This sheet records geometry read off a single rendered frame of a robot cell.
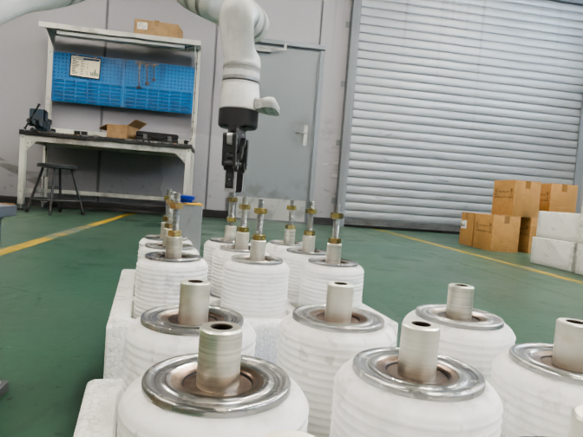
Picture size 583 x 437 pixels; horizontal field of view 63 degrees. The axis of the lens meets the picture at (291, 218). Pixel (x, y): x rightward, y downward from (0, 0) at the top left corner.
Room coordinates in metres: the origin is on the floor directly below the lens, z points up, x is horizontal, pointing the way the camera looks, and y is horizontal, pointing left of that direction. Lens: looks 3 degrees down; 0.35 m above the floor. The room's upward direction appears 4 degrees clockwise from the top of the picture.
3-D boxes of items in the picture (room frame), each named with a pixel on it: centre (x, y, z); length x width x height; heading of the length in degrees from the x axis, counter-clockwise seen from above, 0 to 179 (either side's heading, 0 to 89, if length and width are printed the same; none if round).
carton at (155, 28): (5.24, 1.57, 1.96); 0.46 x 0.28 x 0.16; 95
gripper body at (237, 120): (0.92, 0.11, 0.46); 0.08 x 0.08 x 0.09
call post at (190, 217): (1.06, 0.24, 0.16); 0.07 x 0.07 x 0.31; 17
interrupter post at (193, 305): (0.36, 0.07, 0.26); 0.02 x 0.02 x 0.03
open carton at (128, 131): (5.11, 1.85, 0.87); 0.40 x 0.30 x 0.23; 85
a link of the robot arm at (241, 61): (0.91, 0.12, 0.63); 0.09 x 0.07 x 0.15; 160
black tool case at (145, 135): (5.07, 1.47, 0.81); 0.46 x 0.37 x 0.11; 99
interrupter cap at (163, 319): (0.36, 0.07, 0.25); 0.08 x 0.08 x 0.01
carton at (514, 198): (4.12, -1.90, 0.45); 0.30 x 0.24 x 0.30; 11
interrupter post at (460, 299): (0.43, -0.16, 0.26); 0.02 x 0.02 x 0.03
